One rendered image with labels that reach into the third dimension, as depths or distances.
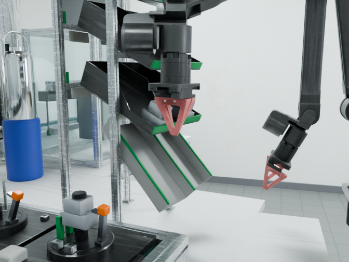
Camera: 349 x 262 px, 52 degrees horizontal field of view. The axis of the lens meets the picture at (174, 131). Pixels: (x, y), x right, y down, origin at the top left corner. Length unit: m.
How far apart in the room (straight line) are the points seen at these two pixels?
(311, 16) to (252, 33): 3.06
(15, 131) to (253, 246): 1.10
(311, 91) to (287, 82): 3.04
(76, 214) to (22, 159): 0.95
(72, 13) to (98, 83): 1.16
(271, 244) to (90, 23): 0.79
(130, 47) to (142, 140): 0.45
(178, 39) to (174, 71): 0.06
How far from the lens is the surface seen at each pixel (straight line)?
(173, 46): 0.65
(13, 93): 1.67
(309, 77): 1.11
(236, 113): 4.19
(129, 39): 0.67
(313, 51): 1.11
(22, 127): 1.67
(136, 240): 0.84
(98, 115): 1.80
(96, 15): 1.00
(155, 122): 0.92
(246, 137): 4.22
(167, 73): 0.66
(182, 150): 1.18
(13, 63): 1.67
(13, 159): 1.71
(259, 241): 1.11
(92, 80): 1.01
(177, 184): 1.04
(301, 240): 1.15
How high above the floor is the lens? 1.35
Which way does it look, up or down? 10 degrees down
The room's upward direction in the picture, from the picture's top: straight up
